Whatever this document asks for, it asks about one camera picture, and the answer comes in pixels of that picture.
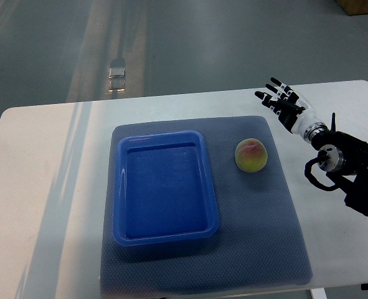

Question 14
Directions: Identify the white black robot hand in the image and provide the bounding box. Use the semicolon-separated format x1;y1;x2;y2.
255;77;316;135

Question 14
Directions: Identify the yellow red peach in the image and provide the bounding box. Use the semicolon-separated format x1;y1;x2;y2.
235;138;268;173

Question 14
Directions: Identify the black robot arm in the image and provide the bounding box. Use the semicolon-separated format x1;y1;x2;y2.
304;114;368;217

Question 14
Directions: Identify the metal floor plate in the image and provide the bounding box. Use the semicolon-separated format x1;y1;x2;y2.
108;66;126;92

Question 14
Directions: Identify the brown cardboard box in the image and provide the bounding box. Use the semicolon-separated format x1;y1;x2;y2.
337;0;368;16

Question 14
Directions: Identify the grey blue mat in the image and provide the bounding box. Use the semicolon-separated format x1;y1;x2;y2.
100;116;313;298

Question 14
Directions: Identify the blue plastic tray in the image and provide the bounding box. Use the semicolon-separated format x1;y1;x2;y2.
113;130;219;247

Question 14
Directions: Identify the white table leg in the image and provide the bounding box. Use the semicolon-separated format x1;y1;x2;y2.
310;288;327;299

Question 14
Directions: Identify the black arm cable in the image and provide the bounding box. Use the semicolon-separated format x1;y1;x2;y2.
304;157;342;191

